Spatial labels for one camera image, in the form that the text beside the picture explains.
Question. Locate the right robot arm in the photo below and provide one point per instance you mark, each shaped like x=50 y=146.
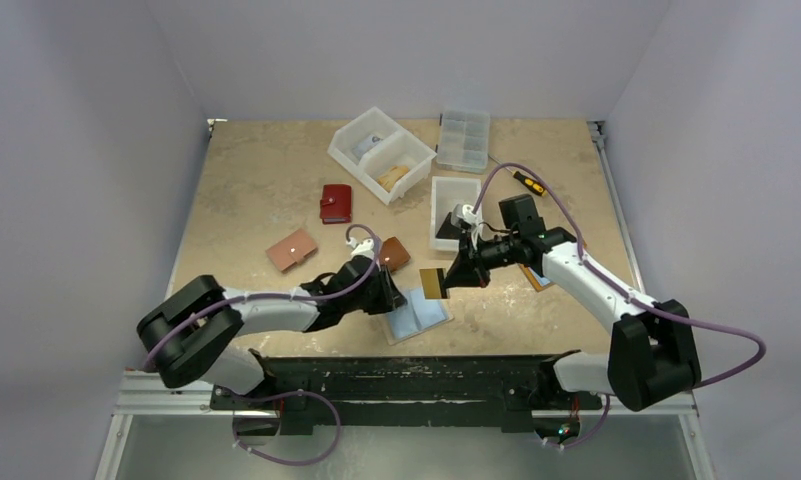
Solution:
x=652 y=354

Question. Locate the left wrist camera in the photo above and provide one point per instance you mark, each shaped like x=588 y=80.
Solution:
x=368 y=248

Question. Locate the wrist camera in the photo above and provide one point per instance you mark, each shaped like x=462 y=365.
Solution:
x=466 y=219
x=368 y=248

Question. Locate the pink card holder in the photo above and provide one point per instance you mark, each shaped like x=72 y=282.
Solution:
x=291 y=251

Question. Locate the brown card holder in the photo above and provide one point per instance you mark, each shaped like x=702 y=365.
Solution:
x=393 y=255

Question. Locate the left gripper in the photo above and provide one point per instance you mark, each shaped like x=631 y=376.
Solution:
x=389 y=296

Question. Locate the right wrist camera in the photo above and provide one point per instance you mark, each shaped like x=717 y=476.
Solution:
x=466 y=219

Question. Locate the yellow item in bin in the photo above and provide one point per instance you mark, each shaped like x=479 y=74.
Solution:
x=392 y=176

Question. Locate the card in bin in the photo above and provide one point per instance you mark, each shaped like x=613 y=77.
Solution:
x=365 y=145

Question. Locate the yellow black screwdriver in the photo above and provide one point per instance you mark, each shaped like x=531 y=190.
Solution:
x=528 y=182

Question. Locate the white divided bin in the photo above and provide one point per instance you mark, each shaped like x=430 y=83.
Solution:
x=399 y=147

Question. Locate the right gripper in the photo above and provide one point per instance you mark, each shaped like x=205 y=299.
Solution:
x=473 y=258

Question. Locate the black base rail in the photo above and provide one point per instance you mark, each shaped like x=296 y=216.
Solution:
x=496 y=391

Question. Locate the black credit card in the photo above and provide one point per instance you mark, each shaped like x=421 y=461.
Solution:
x=448 y=230

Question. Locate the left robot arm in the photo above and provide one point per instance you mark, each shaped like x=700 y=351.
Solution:
x=189 y=337

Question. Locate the clear compartment organizer box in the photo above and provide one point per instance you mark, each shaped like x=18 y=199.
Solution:
x=463 y=143

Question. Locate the tan card holder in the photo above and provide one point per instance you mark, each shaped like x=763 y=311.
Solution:
x=537 y=282

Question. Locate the red card holder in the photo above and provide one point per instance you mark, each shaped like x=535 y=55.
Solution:
x=336 y=204

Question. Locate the gold credit card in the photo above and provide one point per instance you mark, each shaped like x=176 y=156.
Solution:
x=433 y=283

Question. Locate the white small bin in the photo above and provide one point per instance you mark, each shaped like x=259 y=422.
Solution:
x=446 y=193

